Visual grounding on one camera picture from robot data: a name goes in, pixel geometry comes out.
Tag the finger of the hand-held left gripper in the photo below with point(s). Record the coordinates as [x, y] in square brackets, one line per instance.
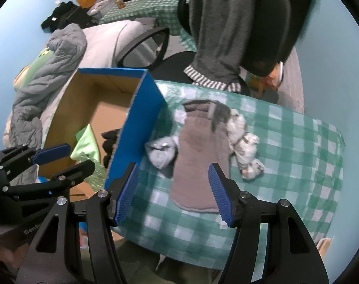
[76, 171]
[52, 153]

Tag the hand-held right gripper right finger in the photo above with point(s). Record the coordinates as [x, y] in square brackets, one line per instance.
[222, 195]

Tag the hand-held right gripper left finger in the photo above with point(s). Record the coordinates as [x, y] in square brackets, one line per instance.
[127, 195]

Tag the green textured packet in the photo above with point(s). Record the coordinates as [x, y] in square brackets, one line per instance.
[96, 174]

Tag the light green cloth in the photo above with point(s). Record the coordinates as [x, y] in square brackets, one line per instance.
[87, 145]

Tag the black sock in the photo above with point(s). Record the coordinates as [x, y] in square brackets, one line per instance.
[110, 145]

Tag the brown-grey sock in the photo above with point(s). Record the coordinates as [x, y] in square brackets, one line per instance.
[197, 153]

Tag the blue-rimmed cardboard box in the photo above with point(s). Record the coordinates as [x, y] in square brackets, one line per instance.
[138, 124]

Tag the person's left forearm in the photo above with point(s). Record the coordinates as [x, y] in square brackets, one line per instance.
[8, 257]

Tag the light grey sock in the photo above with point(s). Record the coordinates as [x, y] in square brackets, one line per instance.
[161, 153]

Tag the white patterned sock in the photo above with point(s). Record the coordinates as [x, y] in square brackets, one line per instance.
[244, 145]

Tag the grey quilt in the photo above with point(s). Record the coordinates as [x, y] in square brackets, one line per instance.
[49, 74]

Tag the green checkered tablecloth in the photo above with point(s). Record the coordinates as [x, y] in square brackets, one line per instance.
[144, 9]
[300, 153]

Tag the green plush pillow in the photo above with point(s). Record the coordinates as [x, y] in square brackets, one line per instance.
[34, 65]

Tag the orange patterned bag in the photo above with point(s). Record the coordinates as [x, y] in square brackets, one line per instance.
[265, 81]

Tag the pale grey cloth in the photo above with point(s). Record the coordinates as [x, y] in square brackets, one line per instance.
[293, 80]

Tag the black clothes pile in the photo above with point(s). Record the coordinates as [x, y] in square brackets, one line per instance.
[64, 14]

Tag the grey clothes pile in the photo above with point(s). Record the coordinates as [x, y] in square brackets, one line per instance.
[99, 6]

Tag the amber jar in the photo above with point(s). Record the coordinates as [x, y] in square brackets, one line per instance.
[119, 3]

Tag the grey garment with striped cuffs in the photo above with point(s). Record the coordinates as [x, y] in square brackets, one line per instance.
[220, 20]

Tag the black office chair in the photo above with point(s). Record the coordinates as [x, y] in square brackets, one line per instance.
[274, 20]

